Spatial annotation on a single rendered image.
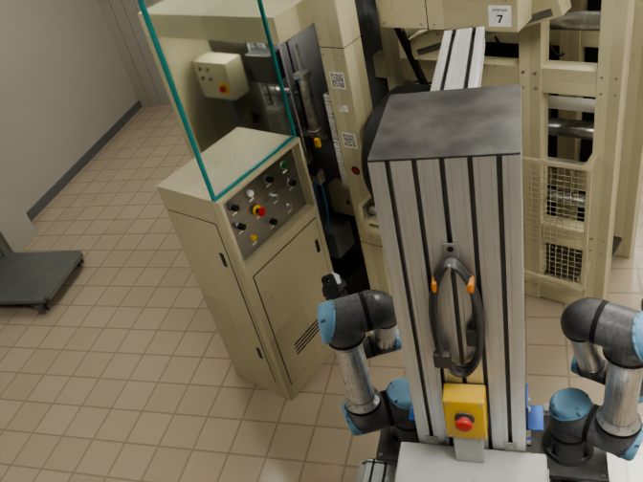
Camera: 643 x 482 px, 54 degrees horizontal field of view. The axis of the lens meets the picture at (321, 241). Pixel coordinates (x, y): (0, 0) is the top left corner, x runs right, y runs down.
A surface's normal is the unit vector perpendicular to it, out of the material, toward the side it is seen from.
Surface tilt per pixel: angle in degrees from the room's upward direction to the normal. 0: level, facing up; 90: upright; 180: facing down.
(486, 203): 90
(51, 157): 90
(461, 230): 90
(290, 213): 90
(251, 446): 0
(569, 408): 7
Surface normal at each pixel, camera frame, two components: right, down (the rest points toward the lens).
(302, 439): -0.20, -0.78
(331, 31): -0.58, 0.59
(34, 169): 0.95, -0.01
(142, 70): -0.24, 0.62
